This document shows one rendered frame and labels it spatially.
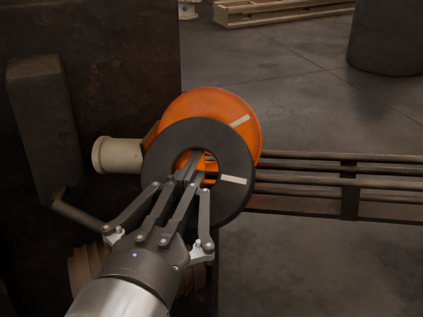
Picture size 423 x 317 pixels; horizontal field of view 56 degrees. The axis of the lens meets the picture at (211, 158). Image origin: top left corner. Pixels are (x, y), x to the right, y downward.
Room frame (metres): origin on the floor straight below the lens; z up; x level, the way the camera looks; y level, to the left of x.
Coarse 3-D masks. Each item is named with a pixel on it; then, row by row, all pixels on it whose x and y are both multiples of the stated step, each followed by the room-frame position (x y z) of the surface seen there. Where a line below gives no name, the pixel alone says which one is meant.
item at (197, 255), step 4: (196, 240) 0.30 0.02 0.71; (196, 244) 0.29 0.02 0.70; (200, 244) 0.30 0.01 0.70; (196, 248) 0.29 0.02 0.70; (200, 248) 0.29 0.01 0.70; (192, 252) 0.29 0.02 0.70; (196, 252) 0.29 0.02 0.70; (200, 252) 0.29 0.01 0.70; (192, 256) 0.28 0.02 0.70; (196, 256) 0.28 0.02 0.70; (200, 256) 0.28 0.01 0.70; (204, 256) 0.28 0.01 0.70; (208, 256) 0.28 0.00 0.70; (212, 256) 0.29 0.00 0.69; (192, 260) 0.28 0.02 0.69; (196, 260) 0.28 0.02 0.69; (200, 260) 0.28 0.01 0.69; (204, 260) 0.28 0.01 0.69; (208, 260) 0.29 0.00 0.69; (188, 264) 0.28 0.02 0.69; (192, 264) 0.28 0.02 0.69; (184, 268) 0.28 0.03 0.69
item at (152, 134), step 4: (160, 120) 0.54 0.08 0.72; (156, 124) 0.53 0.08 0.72; (152, 128) 0.51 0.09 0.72; (156, 128) 0.52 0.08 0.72; (148, 132) 0.50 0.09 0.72; (152, 132) 0.50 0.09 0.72; (156, 132) 0.52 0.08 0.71; (148, 136) 0.49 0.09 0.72; (152, 136) 0.50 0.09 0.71; (144, 140) 0.48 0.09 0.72; (148, 140) 0.49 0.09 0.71; (152, 140) 0.50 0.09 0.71; (140, 144) 0.47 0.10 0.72; (144, 144) 0.47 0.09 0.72; (148, 144) 0.48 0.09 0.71; (140, 148) 0.47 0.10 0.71; (144, 148) 0.47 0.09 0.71; (144, 152) 0.47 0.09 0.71
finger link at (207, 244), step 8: (200, 192) 0.37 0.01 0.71; (208, 192) 0.37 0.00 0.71; (200, 200) 0.36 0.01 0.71; (208, 200) 0.36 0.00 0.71; (200, 208) 0.35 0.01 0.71; (208, 208) 0.35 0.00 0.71; (200, 216) 0.33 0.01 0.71; (208, 216) 0.33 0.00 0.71; (200, 224) 0.32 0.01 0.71; (208, 224) 0.32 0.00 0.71; (200, 232) 0.31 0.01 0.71; (208, 232) 0.31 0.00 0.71; (200, 240) 0.30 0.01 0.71; (208, 240) 0.30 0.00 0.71; (208, 248) 0.29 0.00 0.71; (208, 264) 0.29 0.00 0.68
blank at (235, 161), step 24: (192, 120) 0.48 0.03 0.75; (216, 120) 0.47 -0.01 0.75; (168, 144) 0.46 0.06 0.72; (192, 144) 0.45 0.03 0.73; (216, 144) 0.45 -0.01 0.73; (240, 144) 0.44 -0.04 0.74; (144, 168) 0.44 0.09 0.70; (168, 168) 0.44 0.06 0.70; (240, 168) 0.42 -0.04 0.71; (216, 192) 0.40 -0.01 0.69; (240, 192) 0.39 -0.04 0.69; (168, 216) 0.39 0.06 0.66; (192, 216) 0.38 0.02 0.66; (216, 216) 0.38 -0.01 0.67
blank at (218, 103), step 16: (192, 96) 0.53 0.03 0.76; (208, 96) 0.52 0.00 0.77; (224, 96) 0.52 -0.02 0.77; (176, 112) 0.52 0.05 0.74; (192, 112) 0.52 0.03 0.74; (208, 112) 0.51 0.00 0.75; (224, 112) 0.50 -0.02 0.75; (240, 112) 0.50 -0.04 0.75; (160, 128) 0.52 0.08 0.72; (240, 128) 0.49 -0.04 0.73; (256, 128) 0.48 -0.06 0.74; (256, 144) 0.47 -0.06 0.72; (256, 160) 0.47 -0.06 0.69
